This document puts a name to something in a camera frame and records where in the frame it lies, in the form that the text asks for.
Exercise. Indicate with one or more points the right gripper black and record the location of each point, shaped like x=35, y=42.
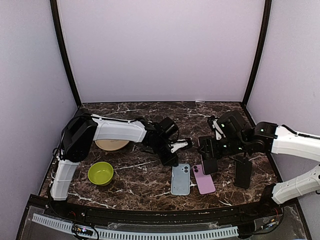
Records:
x=210, y=145

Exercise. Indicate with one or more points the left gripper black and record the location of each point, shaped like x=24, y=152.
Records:
x=168, y=162

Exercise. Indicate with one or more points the pink phone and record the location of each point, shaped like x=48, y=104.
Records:
x=204, y=182
x=206, y=150

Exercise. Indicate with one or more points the light blue phone case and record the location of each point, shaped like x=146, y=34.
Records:
x=180, y=180

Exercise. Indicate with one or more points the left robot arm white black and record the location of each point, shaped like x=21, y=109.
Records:
x=79, y=134

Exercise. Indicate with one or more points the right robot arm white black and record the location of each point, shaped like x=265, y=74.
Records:
x=267, y=137

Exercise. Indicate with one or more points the beige round plate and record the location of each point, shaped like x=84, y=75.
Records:
x=111, y=145

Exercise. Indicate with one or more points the green bowl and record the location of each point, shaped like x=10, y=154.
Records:
x=101, y=173

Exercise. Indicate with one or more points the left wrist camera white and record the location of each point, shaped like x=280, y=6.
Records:
x=181, y=144

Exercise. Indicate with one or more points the black front rail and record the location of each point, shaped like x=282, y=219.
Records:
x=241, y=214

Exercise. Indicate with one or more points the white cable duct strip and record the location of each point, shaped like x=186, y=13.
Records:
x=101, y=233

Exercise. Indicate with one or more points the right black frame post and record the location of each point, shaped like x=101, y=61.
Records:
x=258, y=53

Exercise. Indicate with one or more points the black frame post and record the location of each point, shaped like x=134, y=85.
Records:
x=63, y=51
x=258, y=53

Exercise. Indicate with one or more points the left black frame post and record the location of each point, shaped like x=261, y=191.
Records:
x=63, y=51

